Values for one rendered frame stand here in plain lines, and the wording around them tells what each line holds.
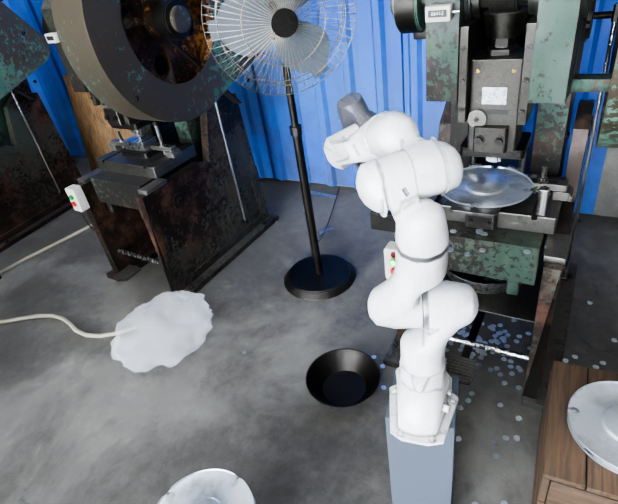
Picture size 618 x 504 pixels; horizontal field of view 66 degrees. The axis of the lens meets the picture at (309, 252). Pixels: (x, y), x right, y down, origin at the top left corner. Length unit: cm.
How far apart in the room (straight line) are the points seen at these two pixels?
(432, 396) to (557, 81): 91
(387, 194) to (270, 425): 124
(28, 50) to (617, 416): 376
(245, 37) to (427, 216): 122
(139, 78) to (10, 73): 181
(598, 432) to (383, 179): 92
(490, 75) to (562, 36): 22
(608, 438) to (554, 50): 102
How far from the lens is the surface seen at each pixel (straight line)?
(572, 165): 201
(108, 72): 204
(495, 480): 183
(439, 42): 157
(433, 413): 130
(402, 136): 103
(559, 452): 149
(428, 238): 97
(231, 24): 197
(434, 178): 99
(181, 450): 203
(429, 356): 122
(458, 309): 113
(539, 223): 170
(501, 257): 168
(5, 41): 386
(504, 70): 159
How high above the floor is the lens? 156
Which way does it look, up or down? 34 degrees down
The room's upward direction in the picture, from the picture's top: 10 degrees counter-clockwise
